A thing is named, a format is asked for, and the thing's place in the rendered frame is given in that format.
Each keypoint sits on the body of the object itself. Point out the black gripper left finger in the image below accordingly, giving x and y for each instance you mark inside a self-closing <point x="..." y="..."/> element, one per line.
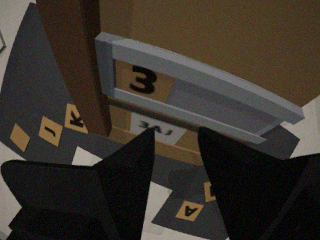
<point x="115" y="190"/>

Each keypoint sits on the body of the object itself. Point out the white paper ticket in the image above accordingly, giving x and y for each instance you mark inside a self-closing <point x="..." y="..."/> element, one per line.
<point x="165" y="133"/>

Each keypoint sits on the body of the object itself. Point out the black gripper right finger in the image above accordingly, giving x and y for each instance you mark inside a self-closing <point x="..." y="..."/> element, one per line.
<point x="253" y="190"/>

